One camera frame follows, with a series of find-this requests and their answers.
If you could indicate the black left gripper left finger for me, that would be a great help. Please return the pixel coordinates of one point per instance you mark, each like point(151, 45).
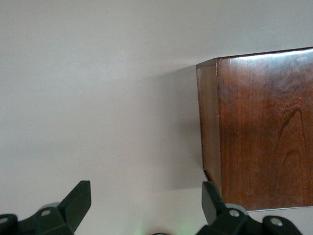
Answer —
point(73, 208)

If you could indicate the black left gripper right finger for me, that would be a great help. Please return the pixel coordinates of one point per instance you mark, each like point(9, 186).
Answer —
point(215, 210)

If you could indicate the dark brown wooden cabinet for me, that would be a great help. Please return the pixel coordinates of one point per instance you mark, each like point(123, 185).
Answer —
point(264, 132)

